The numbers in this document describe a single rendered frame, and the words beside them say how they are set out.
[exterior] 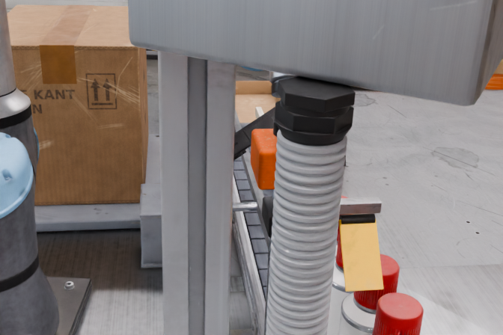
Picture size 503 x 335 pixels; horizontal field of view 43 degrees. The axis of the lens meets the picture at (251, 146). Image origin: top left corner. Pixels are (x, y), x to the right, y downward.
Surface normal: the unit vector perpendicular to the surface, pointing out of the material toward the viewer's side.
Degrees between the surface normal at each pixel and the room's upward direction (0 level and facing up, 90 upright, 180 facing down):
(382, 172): 0
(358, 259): 50
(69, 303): 2
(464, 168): 0
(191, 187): 90
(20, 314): 72
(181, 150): 90
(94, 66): 90
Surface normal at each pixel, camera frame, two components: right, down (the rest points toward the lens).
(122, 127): 0.12, 0.40
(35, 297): 0.92, -0.13
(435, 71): -0.46, 0.34
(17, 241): 0.87, 0.22
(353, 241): 0.13, -0.28
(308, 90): 0.04, -0.92
